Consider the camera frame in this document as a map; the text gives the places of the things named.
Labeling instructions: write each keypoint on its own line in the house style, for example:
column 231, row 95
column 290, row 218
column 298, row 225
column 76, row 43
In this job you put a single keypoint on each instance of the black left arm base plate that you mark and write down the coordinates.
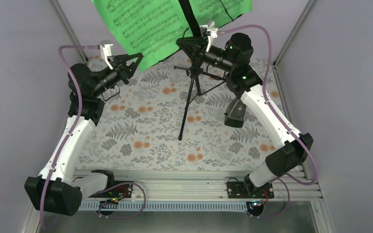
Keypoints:
column 122, row 189

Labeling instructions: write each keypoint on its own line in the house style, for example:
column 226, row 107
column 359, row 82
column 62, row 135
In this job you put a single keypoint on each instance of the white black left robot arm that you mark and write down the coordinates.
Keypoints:
column 54, row 189

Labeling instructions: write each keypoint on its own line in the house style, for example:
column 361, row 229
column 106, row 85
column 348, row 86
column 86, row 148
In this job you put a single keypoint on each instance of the aluminium rail frame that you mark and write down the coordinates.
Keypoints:
column 207, row 185

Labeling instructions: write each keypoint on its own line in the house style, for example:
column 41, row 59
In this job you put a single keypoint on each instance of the black music stand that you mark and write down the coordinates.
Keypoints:
column 191, row 64

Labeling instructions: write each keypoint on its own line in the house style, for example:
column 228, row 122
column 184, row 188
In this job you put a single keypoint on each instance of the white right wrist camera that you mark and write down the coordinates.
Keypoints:
column 209, row 31

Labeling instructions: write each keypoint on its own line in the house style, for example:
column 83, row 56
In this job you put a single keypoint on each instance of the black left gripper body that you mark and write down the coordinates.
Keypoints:
column 100, row 88

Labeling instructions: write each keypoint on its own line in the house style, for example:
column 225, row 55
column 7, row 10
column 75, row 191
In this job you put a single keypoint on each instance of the floral patterned mat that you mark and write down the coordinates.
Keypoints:
column 155, row 122

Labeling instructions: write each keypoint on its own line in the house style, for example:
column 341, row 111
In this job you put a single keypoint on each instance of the black metronome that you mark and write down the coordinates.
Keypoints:
column 235, row 114

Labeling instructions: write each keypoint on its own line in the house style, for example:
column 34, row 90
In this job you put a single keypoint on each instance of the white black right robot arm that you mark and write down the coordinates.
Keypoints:
column 291, row 145

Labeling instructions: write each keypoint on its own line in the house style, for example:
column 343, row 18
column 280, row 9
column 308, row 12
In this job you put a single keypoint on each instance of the green sheet music page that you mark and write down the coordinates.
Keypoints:
column 150, row 27
column 219, row 11

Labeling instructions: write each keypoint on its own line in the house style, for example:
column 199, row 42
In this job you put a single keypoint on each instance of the grey slotted cable duct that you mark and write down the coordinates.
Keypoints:
column 182, row 206

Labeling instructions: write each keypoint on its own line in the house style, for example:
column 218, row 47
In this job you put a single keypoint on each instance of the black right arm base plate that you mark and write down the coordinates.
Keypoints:
column 242, row 190

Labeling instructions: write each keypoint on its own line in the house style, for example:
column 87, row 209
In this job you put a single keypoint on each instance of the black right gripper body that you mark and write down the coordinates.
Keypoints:
column 225, row 63

